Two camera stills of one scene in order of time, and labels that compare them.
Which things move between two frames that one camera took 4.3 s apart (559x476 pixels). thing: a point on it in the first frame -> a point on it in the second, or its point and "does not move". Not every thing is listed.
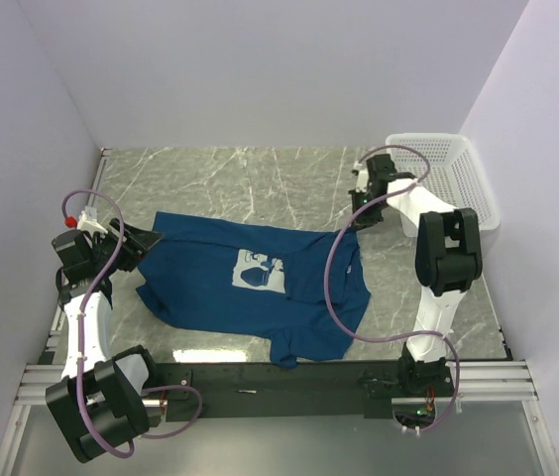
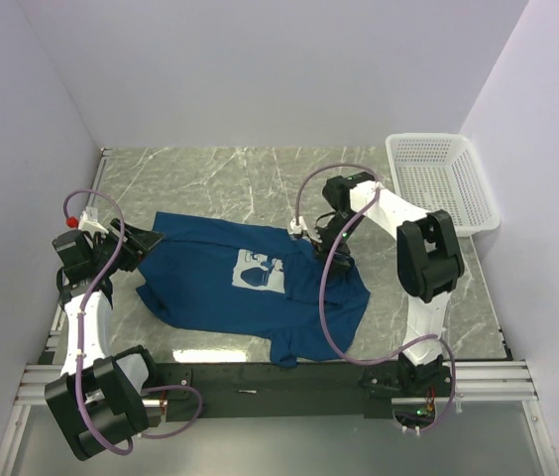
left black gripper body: (105, 248) does not move
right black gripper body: (370, 216) -> (331, 234)
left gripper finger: (139, 240) does not move
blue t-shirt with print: (258, 279) does not move
